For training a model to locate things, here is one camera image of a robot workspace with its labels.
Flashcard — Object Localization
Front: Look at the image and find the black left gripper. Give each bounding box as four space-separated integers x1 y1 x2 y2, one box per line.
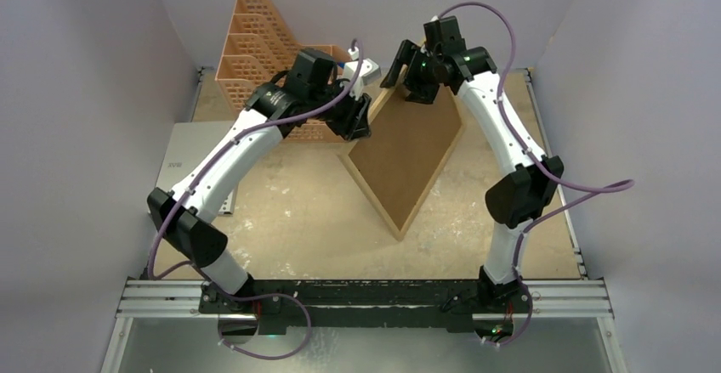
309 80 372 141

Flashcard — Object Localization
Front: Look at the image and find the wooden picture frame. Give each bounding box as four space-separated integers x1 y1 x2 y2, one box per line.
338 38 468 243

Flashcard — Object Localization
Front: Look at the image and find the brown frame backing board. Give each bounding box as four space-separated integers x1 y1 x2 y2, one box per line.
348 86 464 232

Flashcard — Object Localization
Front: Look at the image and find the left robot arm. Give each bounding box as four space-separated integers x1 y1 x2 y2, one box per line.
146 41 381 313

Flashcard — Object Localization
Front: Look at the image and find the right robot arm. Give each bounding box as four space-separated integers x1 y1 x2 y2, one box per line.
381 16 565 311

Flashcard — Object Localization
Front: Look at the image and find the orange plastic file organizer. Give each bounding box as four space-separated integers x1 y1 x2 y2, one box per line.
214 0 353 144

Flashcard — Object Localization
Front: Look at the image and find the grey booklet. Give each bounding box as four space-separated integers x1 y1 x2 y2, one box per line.
156 121 233 191

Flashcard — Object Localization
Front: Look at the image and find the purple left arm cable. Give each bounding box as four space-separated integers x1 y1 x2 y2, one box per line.
146 38 366 359

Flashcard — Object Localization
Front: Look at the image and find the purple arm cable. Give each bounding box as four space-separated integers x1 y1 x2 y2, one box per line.
436 1 637 348
146 38 366 359

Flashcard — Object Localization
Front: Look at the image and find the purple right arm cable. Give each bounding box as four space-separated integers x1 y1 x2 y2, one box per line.
436 1 637 348

